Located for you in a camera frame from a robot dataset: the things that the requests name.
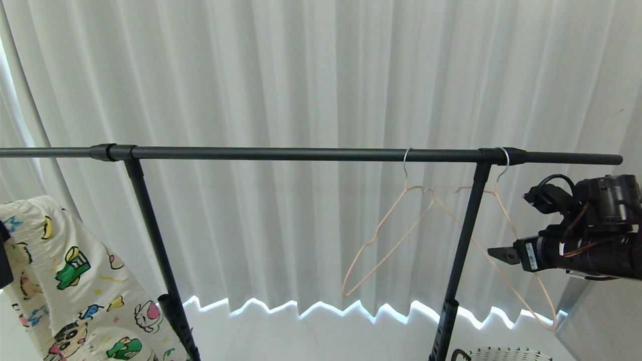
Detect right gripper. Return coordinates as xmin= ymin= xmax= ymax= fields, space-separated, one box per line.
xmin=513 ymin=235 xmax=570 ymax=274

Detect pink clothes hanger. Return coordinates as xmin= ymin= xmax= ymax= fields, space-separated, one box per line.
xmin=342 ymin=147 xmax=436 ymax=298
xmin=431 ymin=146 xmax=559 ymax=331

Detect cream printed shorts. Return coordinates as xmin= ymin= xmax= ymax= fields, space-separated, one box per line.
xmin=0 ymin=195 xmax=190 ymax=361

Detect white laundry basket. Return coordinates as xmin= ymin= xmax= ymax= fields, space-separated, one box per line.
xmin=450 ymin=346 xmax=553 ymax=361

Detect black clothes rack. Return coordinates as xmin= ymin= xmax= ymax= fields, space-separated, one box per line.
xmin=0 ymin=143 xmax=624 ymax=361

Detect white curtain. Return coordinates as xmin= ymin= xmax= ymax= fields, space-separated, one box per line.
xmin=0 ymin=0 xmax=642 ymax=329

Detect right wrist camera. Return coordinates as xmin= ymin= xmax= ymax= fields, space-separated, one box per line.
xmin=523 ymin=183 xmax=582 ymax=239

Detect black cable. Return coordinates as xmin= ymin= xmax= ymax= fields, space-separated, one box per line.
xmin=531 ymin=173 xmax=577 ymax=194

